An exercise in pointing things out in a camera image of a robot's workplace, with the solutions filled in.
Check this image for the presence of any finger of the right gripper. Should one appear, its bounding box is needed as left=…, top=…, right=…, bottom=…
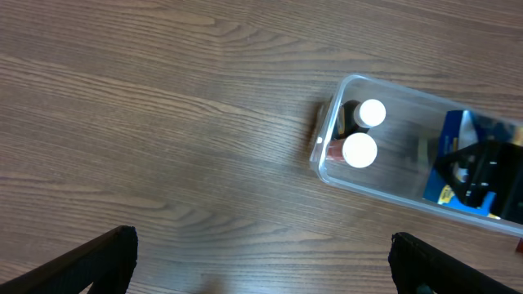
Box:
left=434, top=140, right=522, bottom=224

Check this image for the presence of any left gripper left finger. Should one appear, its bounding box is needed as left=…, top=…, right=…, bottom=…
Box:
left=1, top=225, right=138, bottom=293

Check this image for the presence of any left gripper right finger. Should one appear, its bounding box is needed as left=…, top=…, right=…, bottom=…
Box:
left=388, top=232, right=519, bottom=294

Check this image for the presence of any blue yellow VapoDrops box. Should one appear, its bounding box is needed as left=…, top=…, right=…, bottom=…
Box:
left=423, top=110, right=522, bottom=224

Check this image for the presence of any red medicine box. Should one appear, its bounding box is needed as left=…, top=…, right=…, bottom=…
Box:
left=515, top=238, right=523, bottom=253

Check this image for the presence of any orange tube white cap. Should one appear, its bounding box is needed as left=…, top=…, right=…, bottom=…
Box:
left=326, top=132, right=378, bottom=168

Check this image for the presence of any black tube white cap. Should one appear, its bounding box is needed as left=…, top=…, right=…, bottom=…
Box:
left=332, top=99, right=387, bottom=140

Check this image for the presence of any clear plastic container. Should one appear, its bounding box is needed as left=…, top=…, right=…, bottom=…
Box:
left=310, top=74, right=522, bottom=236

